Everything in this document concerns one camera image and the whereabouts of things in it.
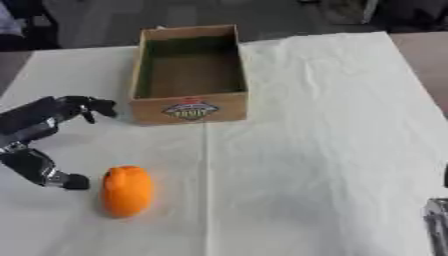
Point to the orange toy fruit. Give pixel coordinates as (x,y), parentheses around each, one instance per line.
(126,192)

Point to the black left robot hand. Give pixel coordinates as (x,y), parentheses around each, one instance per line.
(29,120)

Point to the tan cardboard box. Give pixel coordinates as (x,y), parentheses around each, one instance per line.
(189,75)

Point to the dark bag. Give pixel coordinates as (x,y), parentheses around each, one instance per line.
(408,15)

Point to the black chair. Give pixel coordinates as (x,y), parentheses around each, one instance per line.
(26,23)

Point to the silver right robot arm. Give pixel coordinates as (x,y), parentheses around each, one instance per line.
(438,226)

